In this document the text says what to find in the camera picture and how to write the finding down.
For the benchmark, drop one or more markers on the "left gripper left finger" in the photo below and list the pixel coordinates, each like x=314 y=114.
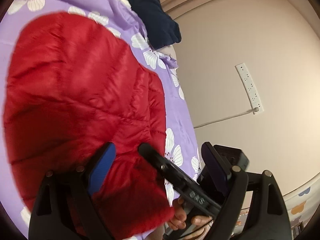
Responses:
x=63 y=208

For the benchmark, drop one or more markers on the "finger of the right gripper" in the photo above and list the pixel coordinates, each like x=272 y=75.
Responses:
x=180 y=181

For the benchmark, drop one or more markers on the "black camera box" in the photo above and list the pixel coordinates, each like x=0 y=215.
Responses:
x=230 y=157

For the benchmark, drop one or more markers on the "person's right hand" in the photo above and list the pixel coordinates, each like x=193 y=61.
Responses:
x=179 y=218

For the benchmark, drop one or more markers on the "purple floral bed sheet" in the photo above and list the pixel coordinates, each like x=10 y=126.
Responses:
x=180 y=142

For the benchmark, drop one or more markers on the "white wall power strip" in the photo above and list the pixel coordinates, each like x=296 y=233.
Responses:
x=250 y=88

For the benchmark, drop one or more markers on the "red puffer jacket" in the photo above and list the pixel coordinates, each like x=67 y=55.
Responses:
x=73 y=86

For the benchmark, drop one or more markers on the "navy folded garment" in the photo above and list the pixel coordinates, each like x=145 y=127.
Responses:
x=161 y=29

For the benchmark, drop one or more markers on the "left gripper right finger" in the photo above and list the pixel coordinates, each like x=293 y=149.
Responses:
x=267 y=217

